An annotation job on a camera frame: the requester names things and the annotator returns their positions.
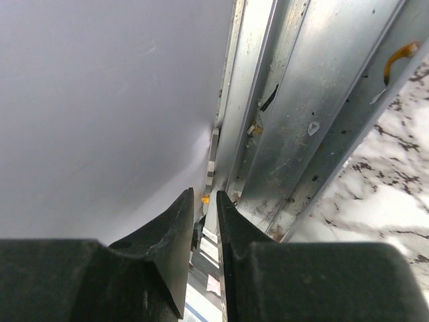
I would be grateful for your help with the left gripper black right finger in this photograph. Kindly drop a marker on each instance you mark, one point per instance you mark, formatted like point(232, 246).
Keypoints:
point(248, 270)

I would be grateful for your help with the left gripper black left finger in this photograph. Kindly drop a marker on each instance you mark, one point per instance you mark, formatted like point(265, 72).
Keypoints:
point(164, 244)

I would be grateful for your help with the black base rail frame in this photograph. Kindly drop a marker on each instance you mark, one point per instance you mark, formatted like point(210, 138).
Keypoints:
point(321, 141)

